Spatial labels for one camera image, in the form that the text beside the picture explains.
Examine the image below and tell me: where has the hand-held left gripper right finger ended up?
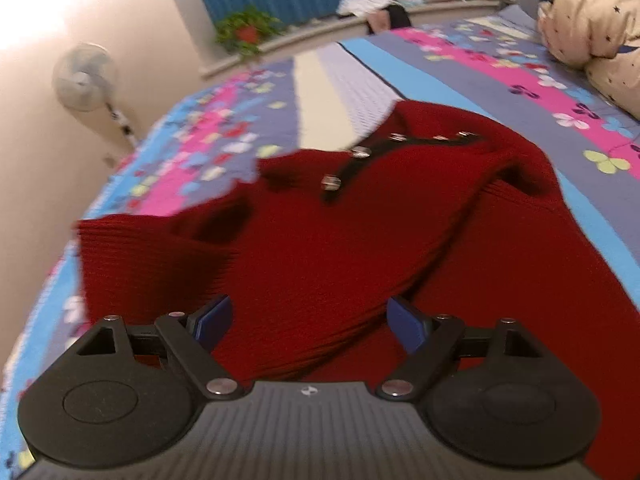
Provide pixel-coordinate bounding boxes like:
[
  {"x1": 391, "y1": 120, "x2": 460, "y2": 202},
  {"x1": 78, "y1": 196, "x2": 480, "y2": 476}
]
[{"x1": 375, "y1": 295, "x2": 549, "y2": 404}]

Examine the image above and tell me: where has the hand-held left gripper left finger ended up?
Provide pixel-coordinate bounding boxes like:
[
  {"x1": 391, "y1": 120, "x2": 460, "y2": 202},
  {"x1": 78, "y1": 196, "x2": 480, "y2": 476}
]
[{"x1": 75, "y1": 294, "x2": 247, "y2": 402}]

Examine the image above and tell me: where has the red knit sweater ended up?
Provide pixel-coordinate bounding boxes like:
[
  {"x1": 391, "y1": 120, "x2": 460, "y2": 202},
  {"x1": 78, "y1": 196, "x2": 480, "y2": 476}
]
[{"x1": 75, "y1": 100, "x2": 640, "y2": 480}]

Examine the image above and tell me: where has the floral striped bedsheet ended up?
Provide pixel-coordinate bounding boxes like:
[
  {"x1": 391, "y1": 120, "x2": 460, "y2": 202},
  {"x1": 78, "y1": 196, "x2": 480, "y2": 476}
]
[{"x1": 0, "y1": 2, "x2": 640, "y2": 480}]

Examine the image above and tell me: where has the white standing fan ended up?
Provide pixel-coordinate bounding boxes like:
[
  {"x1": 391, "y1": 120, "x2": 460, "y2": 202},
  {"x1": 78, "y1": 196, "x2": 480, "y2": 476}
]
[{"x1": 52, "y1": 42, "x2": 141, "y2": 161}]

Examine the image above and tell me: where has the potted green plant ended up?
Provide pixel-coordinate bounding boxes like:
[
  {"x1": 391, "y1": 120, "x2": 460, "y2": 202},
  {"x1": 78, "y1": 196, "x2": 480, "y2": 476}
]
[{"x1": 215, "y1": 5, "x2": 286, "y2": 58}]

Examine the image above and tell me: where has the white windowsill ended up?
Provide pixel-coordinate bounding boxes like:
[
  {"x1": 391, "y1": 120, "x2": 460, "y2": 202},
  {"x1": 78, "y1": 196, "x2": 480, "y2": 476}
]
[{"x1": 200, "y1": 0, "x2": 516, "y2": 79}]

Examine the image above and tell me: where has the black and pink bag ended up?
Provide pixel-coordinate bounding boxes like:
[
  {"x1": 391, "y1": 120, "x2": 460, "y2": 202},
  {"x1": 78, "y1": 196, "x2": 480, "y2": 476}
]
[{"x1": 367, "y1": 4, "x2": 413, "y2": 36}]

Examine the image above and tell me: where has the white cloth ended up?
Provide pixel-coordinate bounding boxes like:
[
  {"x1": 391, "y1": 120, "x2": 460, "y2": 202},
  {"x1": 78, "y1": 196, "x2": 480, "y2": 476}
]
[{"x1": 337, "y1": 0, "x2": 396, "y2": 16}]

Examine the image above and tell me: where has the cream star print quilt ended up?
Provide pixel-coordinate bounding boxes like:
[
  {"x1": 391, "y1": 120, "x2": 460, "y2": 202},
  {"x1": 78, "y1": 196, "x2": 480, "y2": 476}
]
[{"x1": 514, "y1": 0, "x2": 640, "y2": 121}]

